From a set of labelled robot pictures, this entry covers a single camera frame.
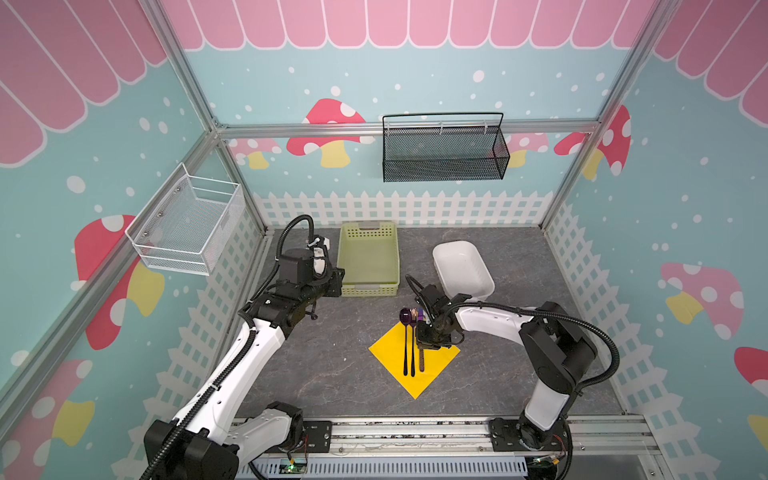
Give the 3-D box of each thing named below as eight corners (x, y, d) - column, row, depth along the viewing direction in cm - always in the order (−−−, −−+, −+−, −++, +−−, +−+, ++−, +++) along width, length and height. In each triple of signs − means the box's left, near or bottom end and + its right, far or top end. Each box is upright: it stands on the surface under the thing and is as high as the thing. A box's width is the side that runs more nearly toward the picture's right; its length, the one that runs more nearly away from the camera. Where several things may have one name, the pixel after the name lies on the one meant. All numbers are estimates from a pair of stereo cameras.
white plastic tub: (447, 308, 100) (450, 298, 95) (428, 255, 114) (429, 244, 109) (492, 299, 102) (497, 289, 97) (468, 248, 116) (471, 238, 112)
